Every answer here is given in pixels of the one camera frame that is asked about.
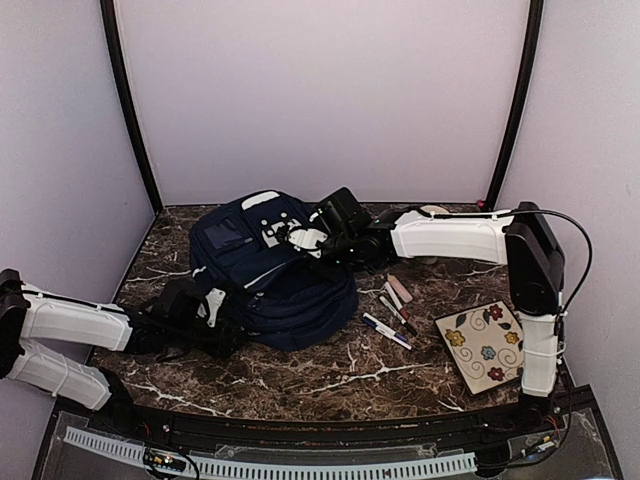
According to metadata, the black-capped white marker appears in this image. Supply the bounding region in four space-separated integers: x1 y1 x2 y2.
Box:
379 296 417 336

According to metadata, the red-capped white marker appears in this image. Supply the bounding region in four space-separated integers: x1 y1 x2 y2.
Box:
384 282 408 320

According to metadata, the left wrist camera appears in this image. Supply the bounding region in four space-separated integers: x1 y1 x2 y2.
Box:
198 288 226 328

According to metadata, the grey slotted cable duct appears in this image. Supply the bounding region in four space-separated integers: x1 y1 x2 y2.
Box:
63 427 478 479

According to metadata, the navy blue student backpack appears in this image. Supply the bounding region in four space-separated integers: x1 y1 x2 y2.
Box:
189 190 359 351

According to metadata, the blue-capped white marker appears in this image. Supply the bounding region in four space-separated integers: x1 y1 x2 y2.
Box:
372 325 413 351

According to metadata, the left black frame post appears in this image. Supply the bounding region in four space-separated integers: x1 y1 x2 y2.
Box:
99 0 164 215

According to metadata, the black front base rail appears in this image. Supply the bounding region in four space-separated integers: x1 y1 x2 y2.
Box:
32 385 624 479

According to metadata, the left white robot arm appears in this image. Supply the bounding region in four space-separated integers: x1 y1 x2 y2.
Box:
1 269 247 436

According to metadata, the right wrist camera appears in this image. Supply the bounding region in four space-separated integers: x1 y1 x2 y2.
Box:
286 227 328 259

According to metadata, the pink pencil-shaped eraser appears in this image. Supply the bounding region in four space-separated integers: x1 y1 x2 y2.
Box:
387 274 413 303

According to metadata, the purple-capped white marker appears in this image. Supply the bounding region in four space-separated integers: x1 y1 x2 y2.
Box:
362 313 408 343

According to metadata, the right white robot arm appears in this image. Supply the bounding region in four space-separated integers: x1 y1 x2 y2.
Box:
288 188 565 434

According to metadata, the cream floral ceramic mug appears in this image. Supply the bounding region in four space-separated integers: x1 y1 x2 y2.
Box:
419 205 449 216

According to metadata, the black frame post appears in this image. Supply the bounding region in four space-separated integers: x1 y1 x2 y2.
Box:
99 0 164 215
484 0 545 210

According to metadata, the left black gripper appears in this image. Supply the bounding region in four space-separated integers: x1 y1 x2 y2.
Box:
167 320 248 360

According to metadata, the square floral ceramic plate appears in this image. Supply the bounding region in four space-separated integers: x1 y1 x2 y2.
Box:
435 301 524 395

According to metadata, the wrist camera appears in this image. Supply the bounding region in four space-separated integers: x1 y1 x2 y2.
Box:
286 227 328 259
198 288 226 328

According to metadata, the right black frame post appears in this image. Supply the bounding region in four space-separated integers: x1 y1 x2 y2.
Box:
484 0 545 210

